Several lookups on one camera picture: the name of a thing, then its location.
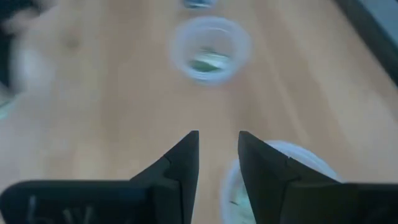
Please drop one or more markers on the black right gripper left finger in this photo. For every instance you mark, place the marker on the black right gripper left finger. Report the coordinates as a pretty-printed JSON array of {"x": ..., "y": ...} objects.
[{"x": 177, "y": 186}]

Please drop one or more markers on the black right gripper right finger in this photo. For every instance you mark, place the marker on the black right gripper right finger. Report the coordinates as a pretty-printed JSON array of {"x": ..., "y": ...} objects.
[{"x": 264, "y": 180}]

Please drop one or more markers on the clear plastic cup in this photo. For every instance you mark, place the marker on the clear plastic cup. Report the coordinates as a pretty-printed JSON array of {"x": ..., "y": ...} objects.
[
  {"x": 231, "y": 193},
  {"x": 180, "y": 46}
]

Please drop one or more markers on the green printed tea packet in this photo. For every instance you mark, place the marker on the green printed tea packet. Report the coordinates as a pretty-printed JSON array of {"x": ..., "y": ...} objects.
[{"x": 205, "y": 66}]

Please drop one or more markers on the white mug with blue pattern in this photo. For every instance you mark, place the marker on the white mug with blue pattern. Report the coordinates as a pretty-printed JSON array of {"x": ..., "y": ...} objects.
[{"x": 199, "y": 3}]

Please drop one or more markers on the black aluminium table frame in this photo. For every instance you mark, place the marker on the black aluminium table frame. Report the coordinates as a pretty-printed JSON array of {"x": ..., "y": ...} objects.
[{"x": 367, "y": 28}]

